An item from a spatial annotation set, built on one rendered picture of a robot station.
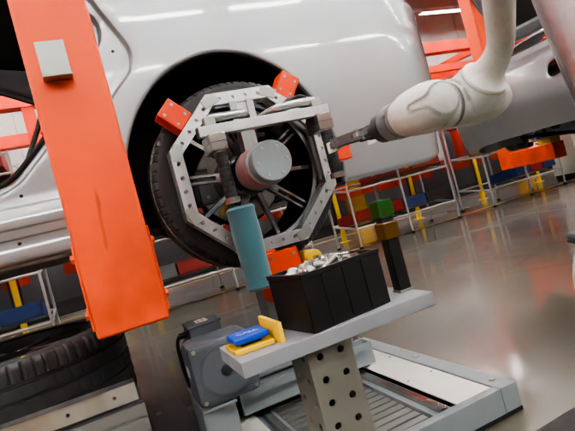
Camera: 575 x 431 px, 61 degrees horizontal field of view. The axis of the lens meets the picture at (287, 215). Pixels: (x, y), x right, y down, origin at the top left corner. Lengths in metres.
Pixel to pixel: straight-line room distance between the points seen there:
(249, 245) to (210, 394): 0.43
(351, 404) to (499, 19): 0.79
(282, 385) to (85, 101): 1.05
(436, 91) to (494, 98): 0.17
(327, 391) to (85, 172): 0.70
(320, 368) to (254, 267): 0.55
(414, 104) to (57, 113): 0.77
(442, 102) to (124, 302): 0.80
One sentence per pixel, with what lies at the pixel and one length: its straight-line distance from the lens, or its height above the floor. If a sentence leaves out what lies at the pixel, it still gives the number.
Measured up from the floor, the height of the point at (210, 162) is 0.94.
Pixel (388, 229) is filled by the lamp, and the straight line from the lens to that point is 1.09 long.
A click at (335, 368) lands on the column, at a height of 0.36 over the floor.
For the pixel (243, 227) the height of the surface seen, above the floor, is 0.67.
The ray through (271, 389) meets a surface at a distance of 1.68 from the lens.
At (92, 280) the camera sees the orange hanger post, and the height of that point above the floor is 0.65.
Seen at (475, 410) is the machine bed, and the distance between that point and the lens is 1.46.
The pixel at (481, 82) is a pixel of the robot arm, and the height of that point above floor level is 0.85.
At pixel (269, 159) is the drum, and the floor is 0.85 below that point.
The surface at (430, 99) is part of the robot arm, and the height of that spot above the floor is 0.83.
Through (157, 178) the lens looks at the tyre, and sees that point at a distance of 1.64.
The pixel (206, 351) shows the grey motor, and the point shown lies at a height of 0.38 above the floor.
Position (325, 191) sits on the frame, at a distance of 1.73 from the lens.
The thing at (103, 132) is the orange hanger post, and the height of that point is 0.96.
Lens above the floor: 0.69
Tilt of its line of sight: level
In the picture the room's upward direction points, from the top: 15 degrees counter-clockwise
